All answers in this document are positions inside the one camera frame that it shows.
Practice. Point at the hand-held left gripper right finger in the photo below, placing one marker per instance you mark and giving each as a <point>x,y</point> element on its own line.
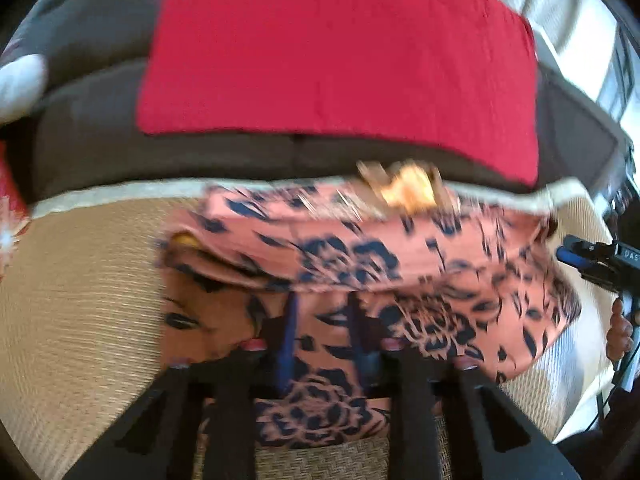
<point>362,355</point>

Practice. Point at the person's right hand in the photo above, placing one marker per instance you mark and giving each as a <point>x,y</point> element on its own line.
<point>620,332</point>

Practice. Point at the brown leather sofa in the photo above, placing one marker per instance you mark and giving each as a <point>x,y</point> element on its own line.
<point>90,160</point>

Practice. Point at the woven bamboo sofa mat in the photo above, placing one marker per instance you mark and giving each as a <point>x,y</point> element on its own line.
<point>90,285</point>

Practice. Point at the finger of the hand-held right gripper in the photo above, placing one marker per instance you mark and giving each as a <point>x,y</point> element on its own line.
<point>567,255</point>

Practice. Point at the white quilted pad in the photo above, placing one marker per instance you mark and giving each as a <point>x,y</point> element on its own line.
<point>20,85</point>

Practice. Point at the orange floral garment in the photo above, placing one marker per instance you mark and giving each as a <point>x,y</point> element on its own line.
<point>350,240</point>

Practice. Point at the red blanket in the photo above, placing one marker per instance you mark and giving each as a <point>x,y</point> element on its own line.
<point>325,60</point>

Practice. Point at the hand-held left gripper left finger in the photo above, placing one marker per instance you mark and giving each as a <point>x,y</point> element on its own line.
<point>287,340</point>

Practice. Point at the red printed cushion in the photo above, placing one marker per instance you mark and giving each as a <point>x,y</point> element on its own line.
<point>12,200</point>

